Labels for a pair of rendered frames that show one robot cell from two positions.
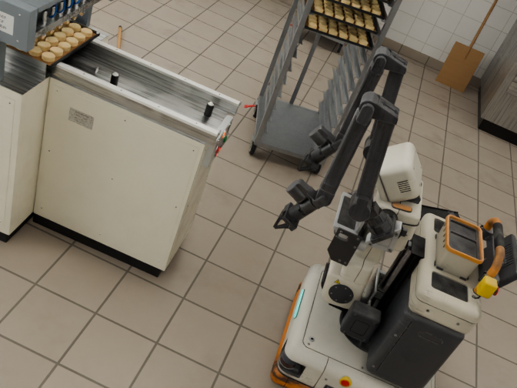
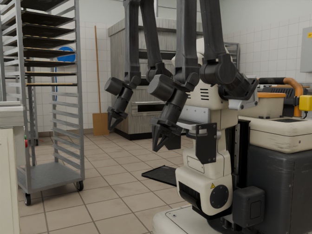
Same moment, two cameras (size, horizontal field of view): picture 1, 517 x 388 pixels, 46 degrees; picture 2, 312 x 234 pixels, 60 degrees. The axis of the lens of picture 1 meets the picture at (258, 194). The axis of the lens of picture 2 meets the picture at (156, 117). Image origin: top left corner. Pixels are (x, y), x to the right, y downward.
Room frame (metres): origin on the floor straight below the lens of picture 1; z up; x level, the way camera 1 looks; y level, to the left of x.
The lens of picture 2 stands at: (1.11, 0.31, 0.98)
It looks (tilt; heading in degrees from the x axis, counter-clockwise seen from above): 7 degrees down; 330
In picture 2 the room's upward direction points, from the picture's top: straight up
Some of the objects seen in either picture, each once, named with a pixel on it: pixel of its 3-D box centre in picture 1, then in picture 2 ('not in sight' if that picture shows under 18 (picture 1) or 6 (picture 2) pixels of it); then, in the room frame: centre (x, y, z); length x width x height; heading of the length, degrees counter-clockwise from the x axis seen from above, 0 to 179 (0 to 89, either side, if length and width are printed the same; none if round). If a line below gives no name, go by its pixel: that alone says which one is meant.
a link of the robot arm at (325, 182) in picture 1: (345, 152); (186, 18); (1.81, -0.22, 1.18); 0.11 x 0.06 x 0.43; 178
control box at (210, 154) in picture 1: (217, 140); (18, 139); (2.21, 0.25, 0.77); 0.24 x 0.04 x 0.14; 177
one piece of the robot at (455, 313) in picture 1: (419, 292); (250, 160); (2.01, -0.78, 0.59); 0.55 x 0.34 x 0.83; 178
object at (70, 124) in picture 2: (343, 77); (63, 122); (3.73, -0.22, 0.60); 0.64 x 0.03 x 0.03; 11
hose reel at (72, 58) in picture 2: not in sight; (66, 75); (6.18, -0.79, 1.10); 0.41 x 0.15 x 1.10; 86
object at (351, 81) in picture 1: (348, 65); (63, 113); (3.73, -0.22, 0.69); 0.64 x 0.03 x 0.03; 11
